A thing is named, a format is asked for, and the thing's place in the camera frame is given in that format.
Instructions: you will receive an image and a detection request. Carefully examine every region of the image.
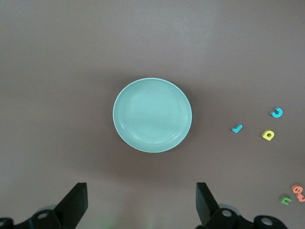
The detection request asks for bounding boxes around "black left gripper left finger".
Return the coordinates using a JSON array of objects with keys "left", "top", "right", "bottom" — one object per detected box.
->
[{"left": 0, "top": 182, "right": 88, "bottom": 229}]

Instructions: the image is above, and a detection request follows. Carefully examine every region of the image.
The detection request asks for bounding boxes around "green round plate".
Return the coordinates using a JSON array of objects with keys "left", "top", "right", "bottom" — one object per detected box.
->
[{"left": 112, "top": 77, "right": 193, "bottom": 154}]

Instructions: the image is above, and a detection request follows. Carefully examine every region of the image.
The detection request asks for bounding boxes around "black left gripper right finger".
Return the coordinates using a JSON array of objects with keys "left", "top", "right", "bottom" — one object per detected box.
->
[{"left": 195, "top": 182, "right": 289, "bottom": 229}]

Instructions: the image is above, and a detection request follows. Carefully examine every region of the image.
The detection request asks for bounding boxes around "yellow foam letter d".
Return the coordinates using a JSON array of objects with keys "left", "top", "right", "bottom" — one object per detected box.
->
[{"left": 261, "top": 130, "right": 275, "bottom": 142}]

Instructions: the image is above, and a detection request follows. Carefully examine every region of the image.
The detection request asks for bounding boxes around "orange foam letter e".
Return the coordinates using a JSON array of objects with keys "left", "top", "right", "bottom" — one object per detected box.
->
[{"left": 291, "top": 184, "right": 304, "bottom": 195}]

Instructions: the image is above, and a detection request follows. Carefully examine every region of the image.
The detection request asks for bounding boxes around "teal foam letter c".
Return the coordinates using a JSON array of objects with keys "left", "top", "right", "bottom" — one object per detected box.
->
[{"left": 270, "top": 107, "right": 284, "bottom": 118}]

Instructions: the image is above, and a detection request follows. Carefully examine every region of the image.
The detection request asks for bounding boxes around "brown table cover mat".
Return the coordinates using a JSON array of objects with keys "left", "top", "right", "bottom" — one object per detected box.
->
[{"left": 0, "top": 0, "right": 305, "bottom": 229}]

